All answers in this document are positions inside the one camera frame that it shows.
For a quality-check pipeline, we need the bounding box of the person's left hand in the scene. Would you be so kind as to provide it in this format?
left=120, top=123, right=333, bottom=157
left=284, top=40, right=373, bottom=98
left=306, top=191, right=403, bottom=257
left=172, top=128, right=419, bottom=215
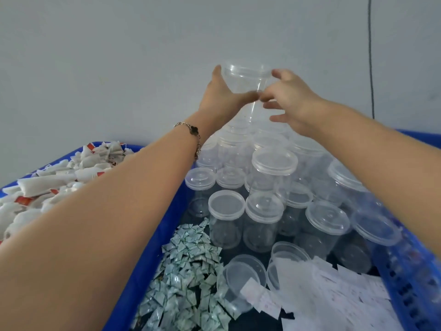
left=198, top=65, right=260, bottom=137

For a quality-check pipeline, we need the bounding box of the person's right forearm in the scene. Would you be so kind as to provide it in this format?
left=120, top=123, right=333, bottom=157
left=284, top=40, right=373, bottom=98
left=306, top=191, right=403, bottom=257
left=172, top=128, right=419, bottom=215
left=313, top=100, right=441, bottom=257

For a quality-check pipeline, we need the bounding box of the clear jar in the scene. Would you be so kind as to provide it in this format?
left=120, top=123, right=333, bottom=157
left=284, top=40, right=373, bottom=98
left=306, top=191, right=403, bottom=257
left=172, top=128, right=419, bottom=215
left=220, top=62, right=274, bottom=125

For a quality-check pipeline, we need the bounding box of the thin beaded bracelet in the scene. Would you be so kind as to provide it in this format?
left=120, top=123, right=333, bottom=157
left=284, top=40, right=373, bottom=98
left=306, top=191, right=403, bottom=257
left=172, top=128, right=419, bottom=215
left=174, top=120, right=203, bottom=160

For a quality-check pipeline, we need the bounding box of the pile of white label papers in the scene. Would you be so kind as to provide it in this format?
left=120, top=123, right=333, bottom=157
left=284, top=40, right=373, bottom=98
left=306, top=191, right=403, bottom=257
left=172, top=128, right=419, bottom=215
left=240, top=255, right=404, bottom=331

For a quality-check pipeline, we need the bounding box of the pile of green desiccant packets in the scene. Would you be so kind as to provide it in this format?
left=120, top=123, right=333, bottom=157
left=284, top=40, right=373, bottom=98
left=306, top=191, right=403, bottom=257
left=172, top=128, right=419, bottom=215
left=131, top=218, right=242, bottom=331

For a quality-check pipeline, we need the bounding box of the black cable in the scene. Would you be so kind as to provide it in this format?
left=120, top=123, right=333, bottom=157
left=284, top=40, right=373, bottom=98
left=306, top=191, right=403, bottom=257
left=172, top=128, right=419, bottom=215
left=367, top=0, right=377, bottom=131

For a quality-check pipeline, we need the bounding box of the blue slatted crate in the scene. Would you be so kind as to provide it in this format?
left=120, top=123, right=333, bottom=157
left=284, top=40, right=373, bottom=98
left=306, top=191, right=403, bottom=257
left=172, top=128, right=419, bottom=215
left=372, top=131, right=441, bottom=331

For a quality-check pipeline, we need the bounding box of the person's right hand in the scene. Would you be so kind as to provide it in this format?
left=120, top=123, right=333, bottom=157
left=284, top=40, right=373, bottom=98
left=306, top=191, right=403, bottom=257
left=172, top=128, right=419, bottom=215
left=258, top=68, right=326, bottom=137

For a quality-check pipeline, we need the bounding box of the pile of tea bags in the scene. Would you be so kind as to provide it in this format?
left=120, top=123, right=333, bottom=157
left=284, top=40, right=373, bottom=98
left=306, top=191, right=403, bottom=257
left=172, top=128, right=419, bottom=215
left=0, top=141, right=135, bottom=242

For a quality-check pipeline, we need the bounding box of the person's left forearm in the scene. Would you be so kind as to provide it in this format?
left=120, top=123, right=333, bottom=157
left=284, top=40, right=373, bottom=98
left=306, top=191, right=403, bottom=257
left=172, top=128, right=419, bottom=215
left=0, top=124, right=209, bottom=331

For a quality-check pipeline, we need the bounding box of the blue plastic tray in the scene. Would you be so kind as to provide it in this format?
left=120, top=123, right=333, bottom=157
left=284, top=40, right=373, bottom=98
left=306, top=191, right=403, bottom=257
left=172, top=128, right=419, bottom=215
left=0, top=143, right=197, bottom=331

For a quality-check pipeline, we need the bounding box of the group of lidded jars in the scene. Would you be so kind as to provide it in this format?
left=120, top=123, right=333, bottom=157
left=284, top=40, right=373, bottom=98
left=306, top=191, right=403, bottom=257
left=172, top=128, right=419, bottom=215
left=185, top=117, right=404, bottom=273

